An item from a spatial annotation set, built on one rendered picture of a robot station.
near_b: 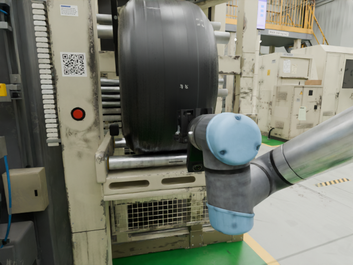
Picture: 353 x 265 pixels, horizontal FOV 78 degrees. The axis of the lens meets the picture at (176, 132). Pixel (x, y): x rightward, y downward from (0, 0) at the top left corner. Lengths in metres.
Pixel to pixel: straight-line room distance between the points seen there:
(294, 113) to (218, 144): 5.03
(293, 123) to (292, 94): 0.63
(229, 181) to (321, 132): 0.16
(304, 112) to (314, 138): 5.13
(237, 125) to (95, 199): 0.68
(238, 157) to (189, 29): 0.44
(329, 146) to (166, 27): 0.48
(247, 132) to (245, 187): 0.09
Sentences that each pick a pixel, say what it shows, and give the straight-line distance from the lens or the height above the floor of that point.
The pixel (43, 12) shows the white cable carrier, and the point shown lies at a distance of 0.86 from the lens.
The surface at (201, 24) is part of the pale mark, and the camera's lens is 0.69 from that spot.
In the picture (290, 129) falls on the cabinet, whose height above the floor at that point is 0.32.
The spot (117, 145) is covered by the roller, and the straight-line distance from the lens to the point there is 1.02.
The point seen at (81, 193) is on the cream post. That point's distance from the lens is 0.88.
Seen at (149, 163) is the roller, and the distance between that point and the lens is 0.75.
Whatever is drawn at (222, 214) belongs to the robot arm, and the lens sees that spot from 0.37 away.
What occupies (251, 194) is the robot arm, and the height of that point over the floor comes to 0.98.
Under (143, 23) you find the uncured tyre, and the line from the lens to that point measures 0.65.
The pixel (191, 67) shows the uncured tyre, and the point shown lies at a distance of 0.61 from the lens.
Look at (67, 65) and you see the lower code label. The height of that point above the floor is 1.22.
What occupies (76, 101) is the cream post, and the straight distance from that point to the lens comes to 0.80.
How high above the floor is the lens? 1.14
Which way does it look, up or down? 11 degrees down
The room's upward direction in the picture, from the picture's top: straight up
